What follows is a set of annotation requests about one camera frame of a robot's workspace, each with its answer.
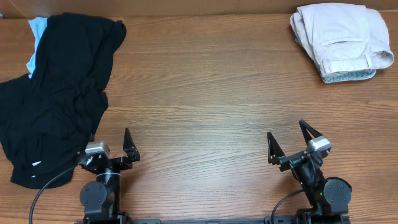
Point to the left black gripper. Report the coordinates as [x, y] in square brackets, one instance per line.
[115, 162]

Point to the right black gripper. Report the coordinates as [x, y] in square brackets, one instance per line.
[294, 159]

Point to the black t-shirt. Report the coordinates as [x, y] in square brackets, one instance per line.
[48, 117]

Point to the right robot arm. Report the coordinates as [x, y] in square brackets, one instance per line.
[328, 197]

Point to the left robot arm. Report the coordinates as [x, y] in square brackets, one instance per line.
[101, 198]

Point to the folded beige trousers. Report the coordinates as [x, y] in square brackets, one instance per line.
[342, 37]

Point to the light blue garment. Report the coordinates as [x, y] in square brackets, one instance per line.
[37, 25]

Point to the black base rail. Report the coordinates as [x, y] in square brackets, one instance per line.
[265, 220]

